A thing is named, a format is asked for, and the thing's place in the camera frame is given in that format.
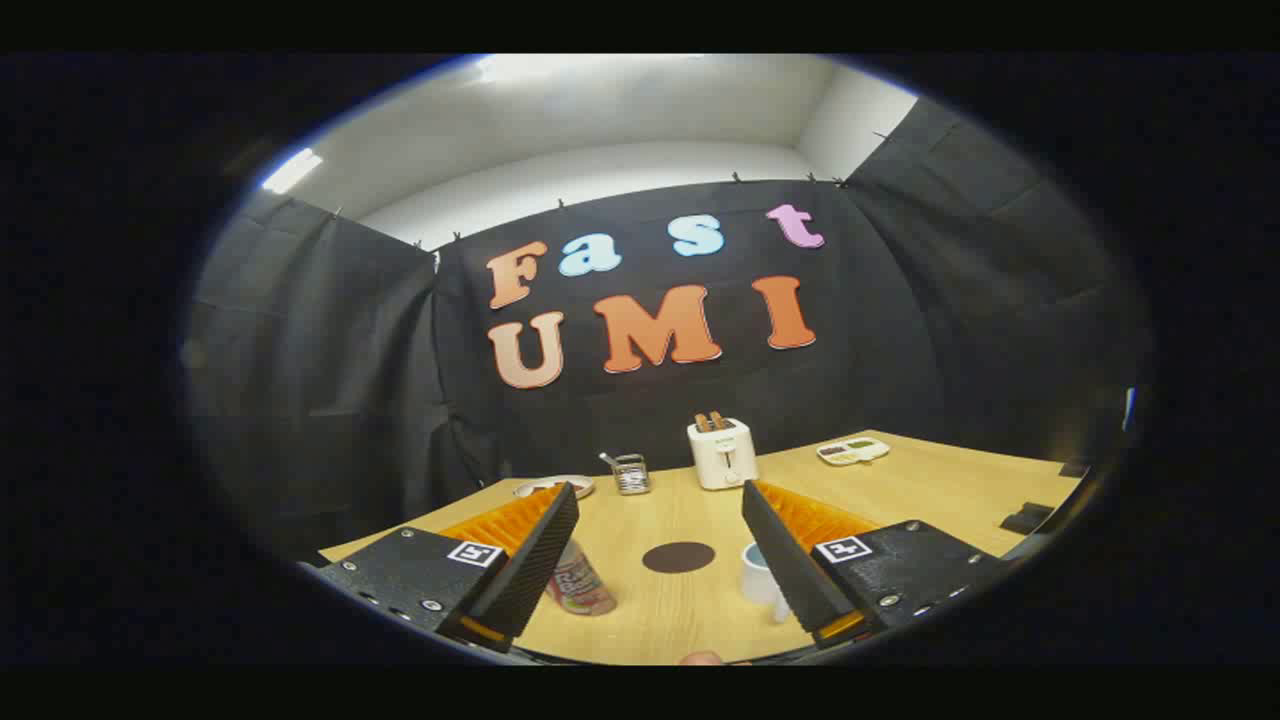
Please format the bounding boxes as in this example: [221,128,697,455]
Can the ceiling light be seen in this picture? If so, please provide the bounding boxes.
[262,148,324,195]

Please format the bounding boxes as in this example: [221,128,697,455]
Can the white round plate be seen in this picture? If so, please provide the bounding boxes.
[513,474,596,501]

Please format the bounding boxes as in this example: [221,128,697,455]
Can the white toaster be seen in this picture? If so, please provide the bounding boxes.
[687,417,760,491]

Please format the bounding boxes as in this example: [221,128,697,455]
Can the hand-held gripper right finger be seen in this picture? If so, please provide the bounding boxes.
[741,479,1011,649]

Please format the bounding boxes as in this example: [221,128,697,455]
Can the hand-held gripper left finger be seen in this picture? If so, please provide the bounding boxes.
[318,482,581,656]

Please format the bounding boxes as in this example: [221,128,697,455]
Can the dark brown round coaster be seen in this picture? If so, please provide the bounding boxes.
[641,541,717,575]

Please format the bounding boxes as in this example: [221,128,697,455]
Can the wooden table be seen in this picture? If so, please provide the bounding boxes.
[318,430,1086,666]

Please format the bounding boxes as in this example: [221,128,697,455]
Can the black backdrop cloth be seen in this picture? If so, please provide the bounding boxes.
[185,95,1151,561]

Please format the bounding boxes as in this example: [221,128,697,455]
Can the silver juice bottle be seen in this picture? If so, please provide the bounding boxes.
[545,538,618,617]

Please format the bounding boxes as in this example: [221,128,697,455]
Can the white cup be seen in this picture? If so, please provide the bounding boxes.
[740,542,793,625]

